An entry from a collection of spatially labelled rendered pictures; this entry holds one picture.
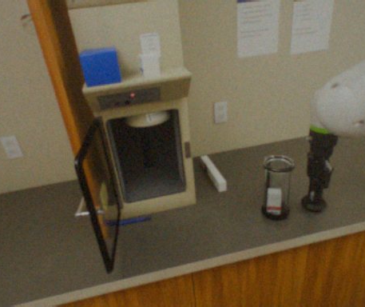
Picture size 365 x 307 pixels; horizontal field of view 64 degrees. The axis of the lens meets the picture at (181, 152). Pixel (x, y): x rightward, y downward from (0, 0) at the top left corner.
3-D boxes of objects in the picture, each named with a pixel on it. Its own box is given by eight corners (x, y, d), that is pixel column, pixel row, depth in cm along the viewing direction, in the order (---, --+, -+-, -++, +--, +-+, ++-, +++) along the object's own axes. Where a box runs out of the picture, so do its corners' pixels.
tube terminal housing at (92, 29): (118, 186, 141) (76, 8, 105) (184, 173, 146) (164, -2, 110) (119, 220, 119) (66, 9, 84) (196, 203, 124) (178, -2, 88)
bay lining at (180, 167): (122, 172, 138) (105, 99, 121) (176, 161, 141) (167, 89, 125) (124, 203, 116) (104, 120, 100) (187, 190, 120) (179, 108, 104)
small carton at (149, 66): (140, 74, 92) (137, 54, 89) (156, 72, 94) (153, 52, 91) (144, 77, 88) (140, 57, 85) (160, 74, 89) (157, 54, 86)
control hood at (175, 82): (92, 109, 98) (84, 80, 93) (187, 95, 102) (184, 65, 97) (89, 122, 88) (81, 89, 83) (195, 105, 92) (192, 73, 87)
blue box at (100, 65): (89, 80, 92) (81, 49, 88) (121, 75, 94) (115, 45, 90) (86, 88, 84) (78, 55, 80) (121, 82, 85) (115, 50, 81)
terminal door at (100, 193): (121, 212, 116) (97, 117, 97) (110, 277, 89) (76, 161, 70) (118, 212, 116) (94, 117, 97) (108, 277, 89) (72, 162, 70)
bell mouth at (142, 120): (123, 113, 120) (121, 101, 117) (166, 107, 122) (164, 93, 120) (125, 129, 104) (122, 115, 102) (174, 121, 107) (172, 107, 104)
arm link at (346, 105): (414, 110, 44) (364, 47, 47) (333, 153, 51) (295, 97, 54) (413, 111, 58) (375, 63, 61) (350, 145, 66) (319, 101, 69)
